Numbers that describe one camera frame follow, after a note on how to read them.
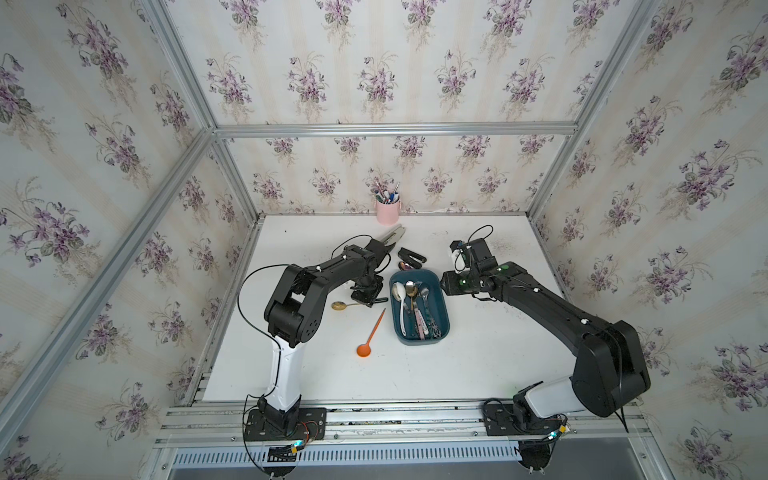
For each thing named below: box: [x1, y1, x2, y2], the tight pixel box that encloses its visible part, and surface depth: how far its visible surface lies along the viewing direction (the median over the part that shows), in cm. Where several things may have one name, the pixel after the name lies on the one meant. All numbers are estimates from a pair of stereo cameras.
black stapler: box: [398, 247, 427, 269], surface depth 107 cm
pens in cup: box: [374, 182, 400, 204], surface depth 115 cm
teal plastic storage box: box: [389, 269, 451, 346], surface depth 94 cm
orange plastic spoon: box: [356, 308, 386, 357], surface depth 88 cm
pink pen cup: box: [376, 200, 401, 226], surface depth 120 cm
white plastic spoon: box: [392, 282, 407, 337], surface depth 97 cm
